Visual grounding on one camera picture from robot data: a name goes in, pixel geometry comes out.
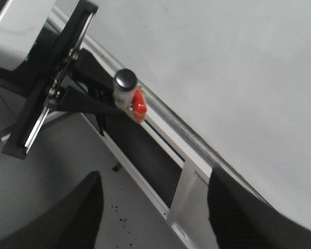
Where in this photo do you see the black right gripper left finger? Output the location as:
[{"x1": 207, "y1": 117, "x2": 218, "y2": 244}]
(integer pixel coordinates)
[{"x1": 0, "y1": 171, "x2": 104, "y2": 248}]

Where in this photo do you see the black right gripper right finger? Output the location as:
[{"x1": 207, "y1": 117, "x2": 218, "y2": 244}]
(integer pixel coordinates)
[{"x1": 207, "y1": 168, "x2": 311, "y2": 248}]

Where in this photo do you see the red round magnet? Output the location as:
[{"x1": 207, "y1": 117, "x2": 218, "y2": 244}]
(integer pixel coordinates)
[{"x1": 132, "y1": 90, "x2": 147, "y2": 123}]

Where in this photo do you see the white whiteboard marker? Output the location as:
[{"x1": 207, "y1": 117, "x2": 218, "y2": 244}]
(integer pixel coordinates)
[{"x1": 113, "y1": 68, "x2": 137, "y2": 109}]

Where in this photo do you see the aluminium whiteboard tray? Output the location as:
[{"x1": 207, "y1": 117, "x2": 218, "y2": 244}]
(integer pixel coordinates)
[{"x1": 44, "y1": 5, "x2": 273, "y2": 205}]

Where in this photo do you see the white whiteboard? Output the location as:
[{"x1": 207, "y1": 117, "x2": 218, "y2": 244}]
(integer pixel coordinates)
[{"x1": 89, "y1": 1, "x2": 311, "y2": 230}]

